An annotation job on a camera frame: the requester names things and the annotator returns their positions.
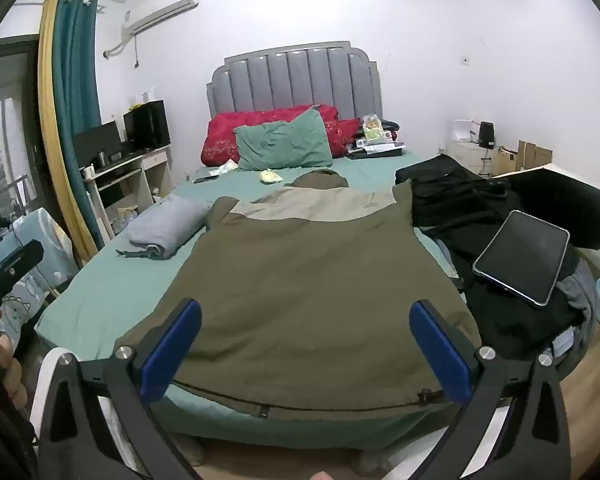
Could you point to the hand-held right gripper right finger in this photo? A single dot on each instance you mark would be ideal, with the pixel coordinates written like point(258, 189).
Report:
point(440, 352)

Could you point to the yellow-green small packet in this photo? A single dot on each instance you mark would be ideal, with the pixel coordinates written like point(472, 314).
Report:
point(271, 176)

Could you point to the person's left hand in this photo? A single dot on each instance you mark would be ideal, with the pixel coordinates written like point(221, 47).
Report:
point(11, 370)

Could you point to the glass balcony door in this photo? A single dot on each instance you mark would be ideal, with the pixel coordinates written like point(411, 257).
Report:
point(5, 110)

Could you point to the black monitor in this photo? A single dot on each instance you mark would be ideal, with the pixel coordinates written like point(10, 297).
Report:
point(97, 142)

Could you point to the black computer tower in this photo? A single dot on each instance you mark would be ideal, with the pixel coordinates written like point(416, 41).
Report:
point(147, 125)

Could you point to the black phone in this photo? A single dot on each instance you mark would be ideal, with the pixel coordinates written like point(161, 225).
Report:
point(206, 179)

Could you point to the white air conditioner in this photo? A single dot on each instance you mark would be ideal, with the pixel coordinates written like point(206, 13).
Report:
point(160, 10)

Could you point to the white box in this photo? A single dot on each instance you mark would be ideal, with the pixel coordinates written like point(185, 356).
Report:
point(465, 131)

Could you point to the large red pillow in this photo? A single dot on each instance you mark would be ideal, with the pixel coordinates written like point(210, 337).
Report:
point(230, 132)

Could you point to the yellow curtain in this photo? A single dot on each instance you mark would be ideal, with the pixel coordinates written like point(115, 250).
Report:
point(47, 110)

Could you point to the white nightstand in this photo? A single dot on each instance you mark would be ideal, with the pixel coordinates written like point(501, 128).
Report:
point(467, 155)

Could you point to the white shelf unit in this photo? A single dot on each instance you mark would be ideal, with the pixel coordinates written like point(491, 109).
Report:
point(130, 170)

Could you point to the folded grey blanket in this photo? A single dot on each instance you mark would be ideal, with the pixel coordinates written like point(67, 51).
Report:
point(165, 225)

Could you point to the small red pillow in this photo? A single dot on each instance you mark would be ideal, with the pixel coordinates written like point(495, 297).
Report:
point(347, 137)

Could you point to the stack of books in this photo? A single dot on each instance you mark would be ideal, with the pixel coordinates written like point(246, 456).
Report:
point(375, 150)

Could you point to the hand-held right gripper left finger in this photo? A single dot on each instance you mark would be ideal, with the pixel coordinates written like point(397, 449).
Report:
point(172, 352)

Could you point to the teal curtain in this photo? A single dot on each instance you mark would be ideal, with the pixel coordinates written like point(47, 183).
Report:
point(77, 85)

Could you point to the olive green jacket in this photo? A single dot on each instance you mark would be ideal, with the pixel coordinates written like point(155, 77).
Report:
point(305, 285)

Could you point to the grey padded headboard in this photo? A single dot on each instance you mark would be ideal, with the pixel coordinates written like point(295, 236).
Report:
point(300, 75)

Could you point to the black speaker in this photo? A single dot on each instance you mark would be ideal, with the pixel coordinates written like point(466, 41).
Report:
point(486, 134)

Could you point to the cardboard boxes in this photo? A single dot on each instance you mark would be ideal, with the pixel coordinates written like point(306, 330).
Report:
point(527, 157)

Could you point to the bed with green sheet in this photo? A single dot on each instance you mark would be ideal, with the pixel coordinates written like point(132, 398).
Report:
point(105, 295)

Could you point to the black open umbrella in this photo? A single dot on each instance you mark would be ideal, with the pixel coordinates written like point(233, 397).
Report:
point(560, 200)

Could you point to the green pillow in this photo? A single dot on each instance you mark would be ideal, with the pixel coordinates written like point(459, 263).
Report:
point(280, 145)

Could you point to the pile of black clothes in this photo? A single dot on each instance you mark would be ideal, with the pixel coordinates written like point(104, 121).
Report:
point(455, 200)

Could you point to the yellow snack packet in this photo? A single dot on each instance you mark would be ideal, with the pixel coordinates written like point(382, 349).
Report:
point(373, 129)

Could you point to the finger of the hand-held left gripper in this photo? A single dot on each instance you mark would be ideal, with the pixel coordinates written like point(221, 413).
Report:
point(20, 260)

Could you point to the blue dinosaur printed cover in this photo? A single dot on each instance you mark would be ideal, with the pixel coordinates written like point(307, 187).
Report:
point(30, 300)

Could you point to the white paper packet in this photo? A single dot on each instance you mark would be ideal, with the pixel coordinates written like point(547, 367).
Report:
point(225, 167)

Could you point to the grey tablet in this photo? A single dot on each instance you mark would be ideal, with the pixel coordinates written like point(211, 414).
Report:
point(522, 255)

